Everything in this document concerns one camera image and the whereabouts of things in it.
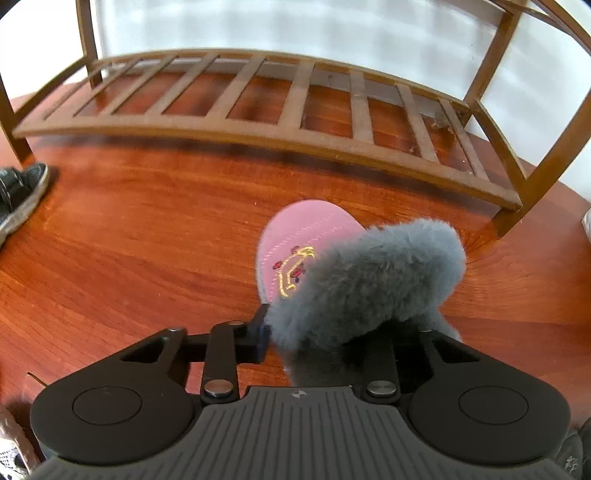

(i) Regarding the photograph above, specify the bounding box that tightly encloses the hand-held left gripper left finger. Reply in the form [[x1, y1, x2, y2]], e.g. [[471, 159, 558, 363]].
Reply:
[[119, 304, 272, 401]]

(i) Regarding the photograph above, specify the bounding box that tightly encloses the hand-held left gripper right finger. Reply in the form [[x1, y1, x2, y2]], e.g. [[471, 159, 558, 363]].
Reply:
[[364, 329, 483, 403]]

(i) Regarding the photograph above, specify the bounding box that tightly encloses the pink boot grey fur cuff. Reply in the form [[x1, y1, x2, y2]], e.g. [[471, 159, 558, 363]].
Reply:
[[255, 199, 467, 387]]

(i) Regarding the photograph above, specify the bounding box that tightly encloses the black child's sneaker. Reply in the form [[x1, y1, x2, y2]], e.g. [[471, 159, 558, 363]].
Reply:
[[551, 418, 591, 478]]

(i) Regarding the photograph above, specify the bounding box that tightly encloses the brown wooden shoe rack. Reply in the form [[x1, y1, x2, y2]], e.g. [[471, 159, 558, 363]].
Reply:
[[0, 0, 591, 238]]

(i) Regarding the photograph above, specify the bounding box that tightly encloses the purple mesh sneaker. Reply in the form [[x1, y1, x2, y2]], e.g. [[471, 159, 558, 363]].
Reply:
[[0, 406, 41, 478]]

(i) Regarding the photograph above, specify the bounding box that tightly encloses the black strap sandal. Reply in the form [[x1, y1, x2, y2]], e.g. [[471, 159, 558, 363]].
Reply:
[[0, 163, 50, 247]]

